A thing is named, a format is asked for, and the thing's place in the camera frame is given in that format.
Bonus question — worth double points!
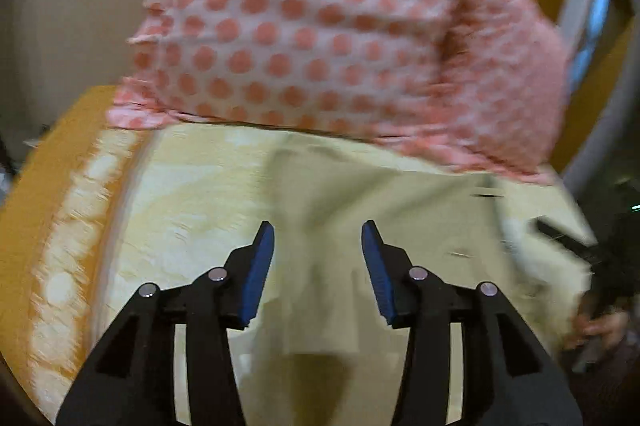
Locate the beige khaki pants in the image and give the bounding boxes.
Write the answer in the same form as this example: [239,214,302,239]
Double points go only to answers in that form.
[224,136,588,425]

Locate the person's right hand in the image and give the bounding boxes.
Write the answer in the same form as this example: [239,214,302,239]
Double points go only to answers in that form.
[563,309,630,350]

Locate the yellow orange patterned bedsheet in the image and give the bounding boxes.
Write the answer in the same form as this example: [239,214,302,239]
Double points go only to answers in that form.
[0,84,599,426]

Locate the pink polka dot pillow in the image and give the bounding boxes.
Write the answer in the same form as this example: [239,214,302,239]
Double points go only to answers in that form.
[395,0,570,185]
[107,0,460,138]

